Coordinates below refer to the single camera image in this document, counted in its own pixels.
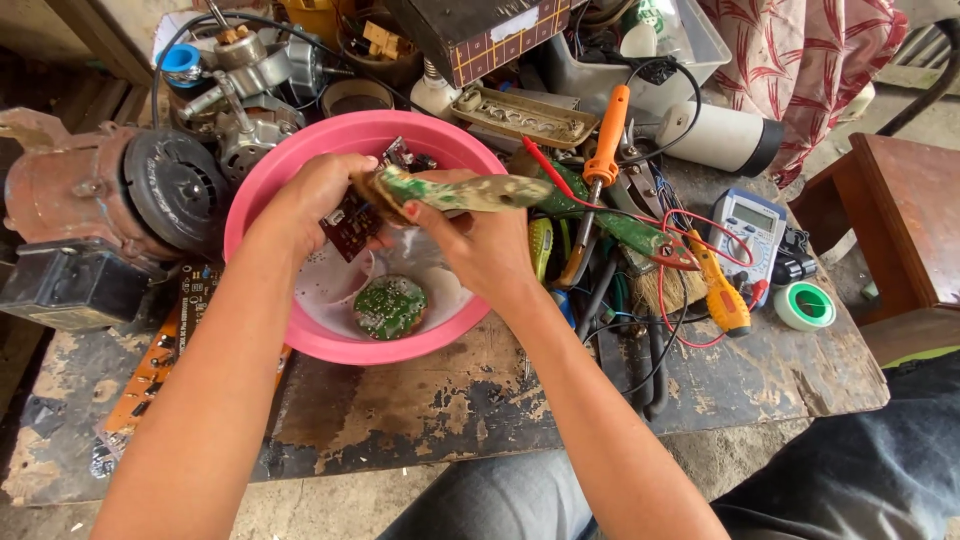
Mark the blue tape roll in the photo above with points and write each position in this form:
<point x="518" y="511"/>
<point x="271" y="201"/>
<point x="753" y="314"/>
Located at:
<point x="181" y="61"/>

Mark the beige power strip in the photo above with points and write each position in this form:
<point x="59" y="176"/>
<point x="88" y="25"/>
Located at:
<point x="525" y="116"/>

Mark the white light bulb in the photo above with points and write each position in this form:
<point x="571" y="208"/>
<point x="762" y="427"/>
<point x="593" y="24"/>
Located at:
<point x="435" y="91"/>

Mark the black power adapter box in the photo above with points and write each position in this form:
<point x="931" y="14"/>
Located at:
<point x="75" y="283"/>

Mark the red patterned white cloth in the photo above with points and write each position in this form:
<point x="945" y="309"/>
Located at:
<point x="802" y="67"/>

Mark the person's left hand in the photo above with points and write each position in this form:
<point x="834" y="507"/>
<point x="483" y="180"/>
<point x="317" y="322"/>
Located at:
<point x="313" y="202"/>

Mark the dark red circuit board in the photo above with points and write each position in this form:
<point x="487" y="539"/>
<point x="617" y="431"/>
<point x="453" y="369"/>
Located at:
<point x="356" y="214"/>

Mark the round green circuit board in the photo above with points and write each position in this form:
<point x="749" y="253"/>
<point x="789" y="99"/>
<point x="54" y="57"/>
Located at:
<point x="390" y="306"/>

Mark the brown wooden stool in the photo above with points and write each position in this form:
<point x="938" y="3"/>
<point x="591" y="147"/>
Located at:
<point x="892" y="217"/>

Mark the red multimeter probe lead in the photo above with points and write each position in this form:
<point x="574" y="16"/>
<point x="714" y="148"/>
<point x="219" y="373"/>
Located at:
<point x="637" y="225"/>

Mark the orange circuit board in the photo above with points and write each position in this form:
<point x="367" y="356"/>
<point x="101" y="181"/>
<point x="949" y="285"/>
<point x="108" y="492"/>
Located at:
<point x="161" y="352"/>

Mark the person's right hand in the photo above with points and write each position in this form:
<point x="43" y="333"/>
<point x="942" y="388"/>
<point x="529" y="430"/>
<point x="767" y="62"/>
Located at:
<point x="472" y="240"/>

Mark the person's legs in jeans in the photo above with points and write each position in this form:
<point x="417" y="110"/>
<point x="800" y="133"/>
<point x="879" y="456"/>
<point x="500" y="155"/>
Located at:
<point x="750" y="480"/>

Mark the small silver motor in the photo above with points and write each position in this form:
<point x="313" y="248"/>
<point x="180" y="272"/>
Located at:
<point x="304" y="67"/>

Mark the pink plastic basin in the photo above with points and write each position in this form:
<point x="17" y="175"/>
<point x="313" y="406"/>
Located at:
<point x="352" y="300"/>

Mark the round brown lid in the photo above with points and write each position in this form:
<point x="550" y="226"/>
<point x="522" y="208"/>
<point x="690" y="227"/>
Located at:
<point x="357" y="97"/>

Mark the rusty electric motor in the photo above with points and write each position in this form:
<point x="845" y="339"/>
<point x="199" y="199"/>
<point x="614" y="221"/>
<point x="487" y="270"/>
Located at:
<point x="105" y="187"/>

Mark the white cylindrical security camera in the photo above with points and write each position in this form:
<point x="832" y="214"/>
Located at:
<point x="720" y="136"/>

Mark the green paint-worn brush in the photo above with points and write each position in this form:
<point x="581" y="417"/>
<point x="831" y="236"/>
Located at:
<point x="457" y="193"/>

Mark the metal pliers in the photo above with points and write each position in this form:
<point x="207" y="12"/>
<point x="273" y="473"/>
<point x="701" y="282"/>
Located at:
<point x="637" y="184"/>

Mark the dark patterned cardboard box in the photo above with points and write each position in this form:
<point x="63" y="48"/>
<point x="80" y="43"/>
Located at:
<point x="480" y="30"/>

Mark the blue grey digital multimeter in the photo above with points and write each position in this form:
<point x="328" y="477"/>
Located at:
<point x="750" y="232"/>

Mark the yellow test pen screwdriver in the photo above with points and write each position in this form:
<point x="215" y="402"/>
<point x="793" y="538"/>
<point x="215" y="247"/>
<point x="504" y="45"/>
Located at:
<point x="720" y="292"/>

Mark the silver fan motor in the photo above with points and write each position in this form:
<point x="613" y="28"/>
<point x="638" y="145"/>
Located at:
<point x="244" y="112"/>

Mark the clear plastic container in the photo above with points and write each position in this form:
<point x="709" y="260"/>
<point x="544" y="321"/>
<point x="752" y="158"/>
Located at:
<point x="637" y="60"/>

